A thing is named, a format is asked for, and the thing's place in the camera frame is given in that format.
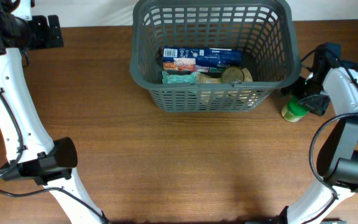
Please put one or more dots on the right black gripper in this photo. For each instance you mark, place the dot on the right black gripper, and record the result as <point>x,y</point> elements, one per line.
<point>317,106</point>

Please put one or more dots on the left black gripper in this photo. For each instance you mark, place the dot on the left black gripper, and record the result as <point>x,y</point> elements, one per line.
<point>45,35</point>

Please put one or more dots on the green lid jar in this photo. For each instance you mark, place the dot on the green lid jar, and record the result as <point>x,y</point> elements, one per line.
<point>293,112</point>

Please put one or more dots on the silver tin can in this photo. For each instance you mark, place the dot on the silver tin can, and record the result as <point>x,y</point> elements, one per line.
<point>232,75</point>

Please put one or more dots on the tan paper pouch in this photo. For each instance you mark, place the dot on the tan paper pouch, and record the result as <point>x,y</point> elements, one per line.
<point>205,79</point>

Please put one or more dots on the teal snack packet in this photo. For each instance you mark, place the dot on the teal snack packet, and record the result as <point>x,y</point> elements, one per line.
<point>174,79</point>

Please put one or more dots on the blue cardboard box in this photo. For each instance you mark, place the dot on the blue cardboard box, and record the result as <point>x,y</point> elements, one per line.
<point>203,60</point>

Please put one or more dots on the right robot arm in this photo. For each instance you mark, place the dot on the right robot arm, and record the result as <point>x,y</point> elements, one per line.
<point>333,152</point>

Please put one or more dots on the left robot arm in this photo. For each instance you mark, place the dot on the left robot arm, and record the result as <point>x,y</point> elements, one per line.
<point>31,153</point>

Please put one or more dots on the grey plastic basket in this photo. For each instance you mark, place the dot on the grey plastic basket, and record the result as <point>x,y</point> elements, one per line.
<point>262,30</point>

